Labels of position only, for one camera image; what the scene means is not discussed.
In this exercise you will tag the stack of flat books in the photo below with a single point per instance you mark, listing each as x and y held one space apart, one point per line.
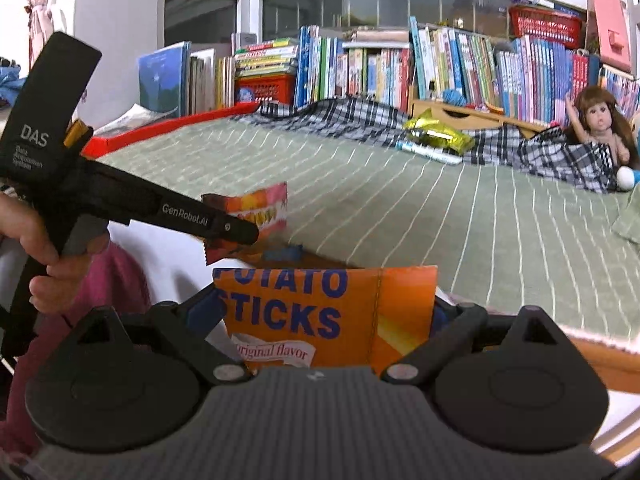
265 57

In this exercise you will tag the newspaper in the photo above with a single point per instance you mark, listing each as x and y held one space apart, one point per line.
135 117

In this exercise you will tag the orange snack box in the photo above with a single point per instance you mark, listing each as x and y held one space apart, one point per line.
350 320

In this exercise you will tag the blue cloth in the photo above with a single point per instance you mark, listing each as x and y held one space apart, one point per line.
11 82

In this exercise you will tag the beige flat box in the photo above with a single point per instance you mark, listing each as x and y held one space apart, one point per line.
377 37

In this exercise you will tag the blue yarn ball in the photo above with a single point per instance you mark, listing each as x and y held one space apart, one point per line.
452 95

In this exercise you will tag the person's pink knit clothing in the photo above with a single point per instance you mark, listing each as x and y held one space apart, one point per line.
120 280

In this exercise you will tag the red bed rail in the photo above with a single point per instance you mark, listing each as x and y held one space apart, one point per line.
165 127

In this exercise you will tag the dark red snack wrapper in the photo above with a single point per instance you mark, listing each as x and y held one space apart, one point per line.
265 205

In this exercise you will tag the wooden desk organizer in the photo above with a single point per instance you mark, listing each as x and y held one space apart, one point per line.
475 116

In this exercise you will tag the pink box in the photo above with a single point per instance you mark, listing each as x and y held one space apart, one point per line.
607 30

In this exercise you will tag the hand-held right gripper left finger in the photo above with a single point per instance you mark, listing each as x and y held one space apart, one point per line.
200 310

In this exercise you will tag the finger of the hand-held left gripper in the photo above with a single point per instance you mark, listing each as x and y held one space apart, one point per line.
237 230

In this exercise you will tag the white blue printed packet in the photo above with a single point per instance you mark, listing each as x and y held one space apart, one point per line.
425 152

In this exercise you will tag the red basket with blue sticker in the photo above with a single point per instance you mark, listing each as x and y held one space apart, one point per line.
270 90

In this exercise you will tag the red plastic basket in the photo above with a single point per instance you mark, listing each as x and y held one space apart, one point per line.
545 27

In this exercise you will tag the row of large picture books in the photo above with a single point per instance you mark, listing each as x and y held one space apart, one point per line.
165 80

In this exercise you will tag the pink curtain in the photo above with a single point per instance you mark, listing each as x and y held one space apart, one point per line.
40 15

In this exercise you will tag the row of children's books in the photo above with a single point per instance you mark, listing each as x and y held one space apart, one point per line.
350 75

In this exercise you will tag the white plastic bag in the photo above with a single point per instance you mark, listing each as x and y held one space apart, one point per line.
165 260

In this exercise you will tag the person's left hand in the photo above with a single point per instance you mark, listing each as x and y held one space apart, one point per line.
30 230

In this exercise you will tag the row of tall colourful books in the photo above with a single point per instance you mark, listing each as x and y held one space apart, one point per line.
525 75

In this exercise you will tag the blue cat plush toy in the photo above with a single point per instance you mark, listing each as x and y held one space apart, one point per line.
627 176

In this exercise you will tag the brown haired doll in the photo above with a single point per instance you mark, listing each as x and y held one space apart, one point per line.
600 120

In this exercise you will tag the black white plaid blanket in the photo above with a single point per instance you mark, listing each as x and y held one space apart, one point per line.
350 112

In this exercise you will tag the small pink white toy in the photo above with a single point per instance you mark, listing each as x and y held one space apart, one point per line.
487 107

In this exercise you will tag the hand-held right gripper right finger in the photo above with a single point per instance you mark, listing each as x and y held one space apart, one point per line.
441 317

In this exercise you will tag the gold foil bag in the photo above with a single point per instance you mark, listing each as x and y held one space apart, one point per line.
440 132

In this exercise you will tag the row of thin magazines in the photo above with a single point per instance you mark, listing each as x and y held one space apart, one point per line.
620 90

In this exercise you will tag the wooden bed frame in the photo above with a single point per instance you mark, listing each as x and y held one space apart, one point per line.
610 360

